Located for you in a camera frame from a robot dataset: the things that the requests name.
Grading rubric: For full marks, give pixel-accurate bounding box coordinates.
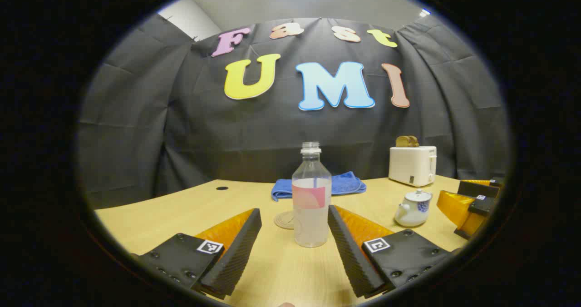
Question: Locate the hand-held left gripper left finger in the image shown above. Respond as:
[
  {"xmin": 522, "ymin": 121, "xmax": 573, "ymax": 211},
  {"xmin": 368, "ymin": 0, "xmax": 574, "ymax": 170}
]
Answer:
[{"xmin": 132, "ymin": 208, "xmax": 262, "ymax": 298}]

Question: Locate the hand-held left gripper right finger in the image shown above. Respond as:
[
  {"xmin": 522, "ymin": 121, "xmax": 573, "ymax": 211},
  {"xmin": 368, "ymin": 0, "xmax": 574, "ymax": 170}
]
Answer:
[{"xmin": 328, "ymin": 205, "xmax": 459, "ymax": 298}]

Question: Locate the white teacup lid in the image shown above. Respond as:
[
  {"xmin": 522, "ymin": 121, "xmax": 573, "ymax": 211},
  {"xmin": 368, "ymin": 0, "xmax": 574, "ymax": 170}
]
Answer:
[{"xmin": 405, "ymin": 189, "xmax": 432, "ymax": 203}]

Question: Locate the white blue-patterned teacup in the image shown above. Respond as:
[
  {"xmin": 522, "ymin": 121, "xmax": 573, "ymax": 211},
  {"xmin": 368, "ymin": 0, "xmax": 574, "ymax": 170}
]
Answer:
[{"xmin": 394, "ymin": 199, "xmax": 433, "ymax": 228}]

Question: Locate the clear plastic water bottle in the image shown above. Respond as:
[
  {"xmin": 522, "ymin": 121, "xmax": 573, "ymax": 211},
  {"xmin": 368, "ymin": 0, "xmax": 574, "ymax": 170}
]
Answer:
[{"xmin": 292, "ymin": 142, "xmax": 332, "ymax": 248}]

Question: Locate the white toaster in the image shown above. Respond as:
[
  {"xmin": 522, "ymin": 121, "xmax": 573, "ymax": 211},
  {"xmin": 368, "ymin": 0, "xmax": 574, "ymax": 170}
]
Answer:
[{"xmin": 389, "ymin": 146, "xmax": 437, "ymax": 188}]

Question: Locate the blue folded towel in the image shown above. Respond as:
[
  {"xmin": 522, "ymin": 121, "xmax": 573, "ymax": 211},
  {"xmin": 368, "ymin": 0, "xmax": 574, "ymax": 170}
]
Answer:
[{"xmin": 271, "ymin": 171, "xmax": 367, "ymax": 202}]

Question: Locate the black backdrop cloth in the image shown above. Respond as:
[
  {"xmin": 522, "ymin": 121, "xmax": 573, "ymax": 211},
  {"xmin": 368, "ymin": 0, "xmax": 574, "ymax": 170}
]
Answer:
[{"xmin": 77, "ymin": 14, "xmax": 511, "ymax": 208}]

